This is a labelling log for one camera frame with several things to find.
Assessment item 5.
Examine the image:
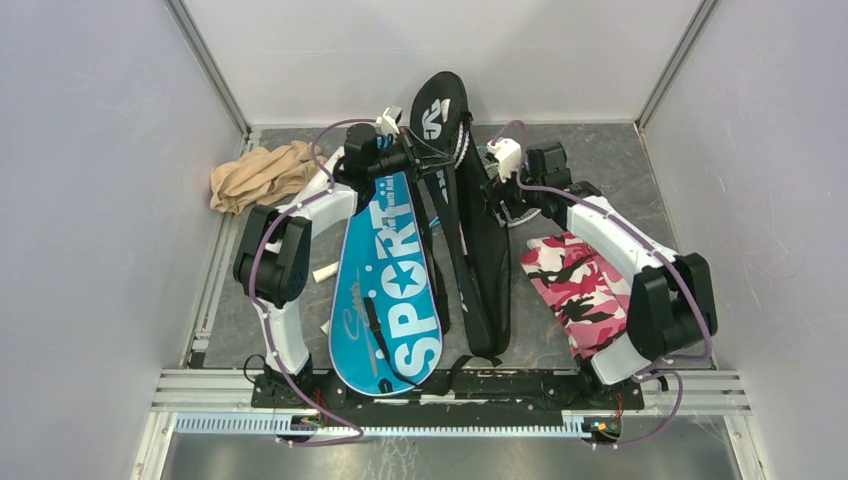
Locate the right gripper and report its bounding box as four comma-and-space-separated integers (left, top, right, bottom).
481, 156, 545, 227

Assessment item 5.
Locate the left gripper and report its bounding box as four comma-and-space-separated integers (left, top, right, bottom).
368, 128, 456, 184

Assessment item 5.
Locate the black Crossway racket bag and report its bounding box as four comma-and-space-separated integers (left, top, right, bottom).
409, 71, 511, 367

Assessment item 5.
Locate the blue Sport racket bag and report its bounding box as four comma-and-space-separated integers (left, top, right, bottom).
328, 173, 443, 397

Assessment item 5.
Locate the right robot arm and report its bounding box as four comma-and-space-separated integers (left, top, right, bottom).
485, 137, 718, 408

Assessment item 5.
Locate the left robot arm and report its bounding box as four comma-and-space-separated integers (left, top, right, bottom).
233, 119, 444, 408

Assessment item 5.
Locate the blue badminton racket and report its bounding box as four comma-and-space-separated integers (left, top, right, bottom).
476, 145, 540, 228

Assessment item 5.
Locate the pink camouflage cloth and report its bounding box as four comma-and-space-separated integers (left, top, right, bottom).
520, 232, 630, 362

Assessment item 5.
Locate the white grip tape roll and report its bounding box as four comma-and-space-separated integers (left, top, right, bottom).
312, 262, 340, 283

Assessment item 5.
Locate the beige cloth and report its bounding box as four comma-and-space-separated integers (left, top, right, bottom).
209, 140, 319, 215

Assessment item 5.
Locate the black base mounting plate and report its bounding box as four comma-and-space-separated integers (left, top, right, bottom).
245, 369, 645, 429

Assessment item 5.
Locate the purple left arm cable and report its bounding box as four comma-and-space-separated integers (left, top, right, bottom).
248, 119, 386, 448

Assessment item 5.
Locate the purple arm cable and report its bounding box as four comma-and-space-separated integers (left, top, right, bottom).
490, 120, 715, 450
248, 119, 386, 448

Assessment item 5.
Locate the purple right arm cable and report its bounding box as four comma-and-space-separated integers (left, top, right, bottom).
490, 120, 715, 450

